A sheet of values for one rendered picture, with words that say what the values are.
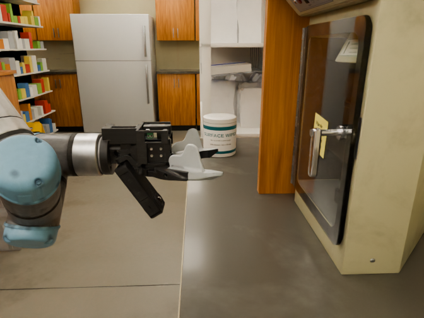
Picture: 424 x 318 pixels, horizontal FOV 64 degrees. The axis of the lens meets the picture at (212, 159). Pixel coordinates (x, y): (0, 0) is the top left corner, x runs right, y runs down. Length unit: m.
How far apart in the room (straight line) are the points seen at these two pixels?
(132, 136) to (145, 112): 4.97
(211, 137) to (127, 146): 0.72
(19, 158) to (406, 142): 0.56
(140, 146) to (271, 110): 0.46
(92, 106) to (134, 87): 0.73
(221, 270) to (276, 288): 0.11
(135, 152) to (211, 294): 0.28
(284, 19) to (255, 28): 0.91
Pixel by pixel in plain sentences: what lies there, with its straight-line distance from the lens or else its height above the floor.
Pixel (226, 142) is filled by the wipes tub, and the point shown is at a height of 1.00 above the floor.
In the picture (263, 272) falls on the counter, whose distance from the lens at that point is 0.68.
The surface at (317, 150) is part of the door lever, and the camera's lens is 0.62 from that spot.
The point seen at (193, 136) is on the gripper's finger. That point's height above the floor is 1.18.
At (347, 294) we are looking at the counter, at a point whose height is 0.94.
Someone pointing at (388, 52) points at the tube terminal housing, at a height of 1.34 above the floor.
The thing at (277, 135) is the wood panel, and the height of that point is 1.11.
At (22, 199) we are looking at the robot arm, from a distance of 0.46.
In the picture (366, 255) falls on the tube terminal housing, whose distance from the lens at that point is 0.70.
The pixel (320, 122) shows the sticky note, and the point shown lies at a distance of 0.73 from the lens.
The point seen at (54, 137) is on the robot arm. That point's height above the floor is 1.20.
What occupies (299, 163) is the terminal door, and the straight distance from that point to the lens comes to 0.87.
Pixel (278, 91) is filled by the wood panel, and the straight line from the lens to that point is 0.92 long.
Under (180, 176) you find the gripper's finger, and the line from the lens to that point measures 0.55.
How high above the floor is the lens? 1.34
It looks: 18 degrees down
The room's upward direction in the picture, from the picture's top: straight up
